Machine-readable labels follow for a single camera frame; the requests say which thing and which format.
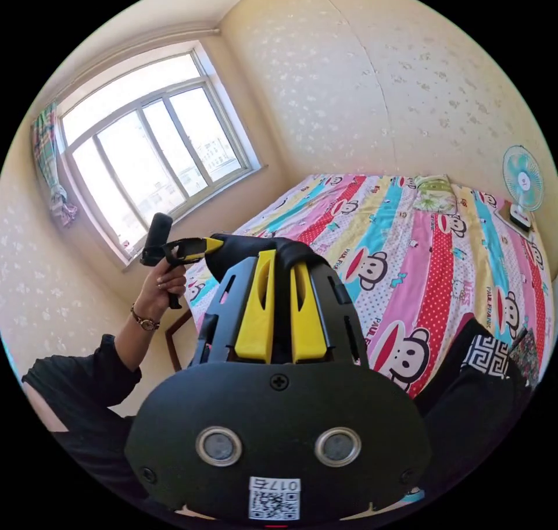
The black pants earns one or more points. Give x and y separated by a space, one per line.
261 244

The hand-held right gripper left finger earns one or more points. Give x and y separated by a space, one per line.
257 312

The plaid curtain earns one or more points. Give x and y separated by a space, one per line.
48 155

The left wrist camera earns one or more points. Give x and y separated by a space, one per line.
154 238

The teal table fan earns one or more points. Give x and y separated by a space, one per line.
522 181

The window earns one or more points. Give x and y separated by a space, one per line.
152 151

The person's left hand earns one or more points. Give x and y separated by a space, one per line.
161 292

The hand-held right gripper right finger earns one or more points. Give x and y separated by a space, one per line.
306 321

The bed with cartoon printed sheet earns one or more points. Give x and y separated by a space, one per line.
392 233

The green floral pillow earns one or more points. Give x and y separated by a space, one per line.
433 193

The person's left forearm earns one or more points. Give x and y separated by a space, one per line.
133 342

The pile of clothes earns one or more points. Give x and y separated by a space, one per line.
526 353

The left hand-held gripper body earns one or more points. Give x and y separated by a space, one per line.
181 250

